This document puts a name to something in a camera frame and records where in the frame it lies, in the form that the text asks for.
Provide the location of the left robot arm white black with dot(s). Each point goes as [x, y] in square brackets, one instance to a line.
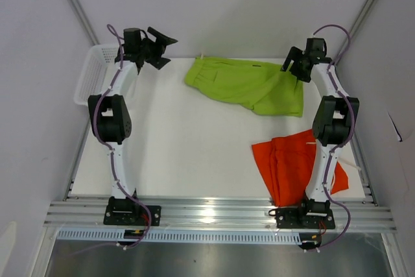
[110, 119]

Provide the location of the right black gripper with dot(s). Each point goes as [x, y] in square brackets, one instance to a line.
[294, 54]

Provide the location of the slotted white cable duct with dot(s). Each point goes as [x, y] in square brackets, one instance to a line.
[181, 236]

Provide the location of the left aluminium frame post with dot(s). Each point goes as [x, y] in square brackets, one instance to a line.
[84, 21]

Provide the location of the orange shorts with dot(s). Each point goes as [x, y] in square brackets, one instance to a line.
[298, 167]

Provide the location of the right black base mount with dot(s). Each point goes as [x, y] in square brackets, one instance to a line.
[301, 217]

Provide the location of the lime green shorts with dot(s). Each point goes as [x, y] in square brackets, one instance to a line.
[261, 87]

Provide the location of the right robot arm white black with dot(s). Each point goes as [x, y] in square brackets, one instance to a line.
[333, 124]

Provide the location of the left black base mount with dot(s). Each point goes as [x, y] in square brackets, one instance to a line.
[133, 213]

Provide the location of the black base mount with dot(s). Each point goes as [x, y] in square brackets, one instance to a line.
[301, 217]
[133, 213]

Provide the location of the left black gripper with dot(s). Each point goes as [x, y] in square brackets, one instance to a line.
[159, 62]

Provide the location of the aluminium mounting rail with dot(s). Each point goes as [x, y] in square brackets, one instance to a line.
[209, 213]

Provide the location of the white plastic basket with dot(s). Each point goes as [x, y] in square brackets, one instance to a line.
[93, 72]

